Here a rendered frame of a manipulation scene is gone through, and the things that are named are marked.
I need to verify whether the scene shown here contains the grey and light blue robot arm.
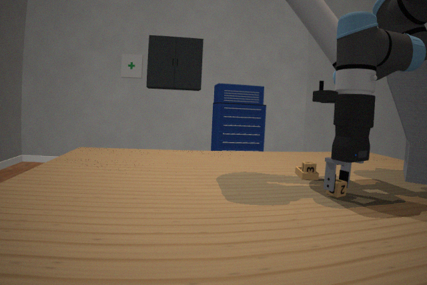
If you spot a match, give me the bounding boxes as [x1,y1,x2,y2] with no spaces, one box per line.
[286,0,427,84]

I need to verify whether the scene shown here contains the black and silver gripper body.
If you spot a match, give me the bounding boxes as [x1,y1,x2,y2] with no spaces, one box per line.
[312,69,377,163]

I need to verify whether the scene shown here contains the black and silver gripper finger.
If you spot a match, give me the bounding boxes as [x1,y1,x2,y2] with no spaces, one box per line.
[339,161,364,188]
[324,157,348,192]

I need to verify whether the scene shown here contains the beige cube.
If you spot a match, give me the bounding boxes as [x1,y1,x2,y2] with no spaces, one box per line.
[326,179,347,198]
[302,162,316,173]

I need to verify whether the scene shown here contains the tan wooden tray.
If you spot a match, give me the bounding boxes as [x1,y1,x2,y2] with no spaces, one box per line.
[295,166,319,180]

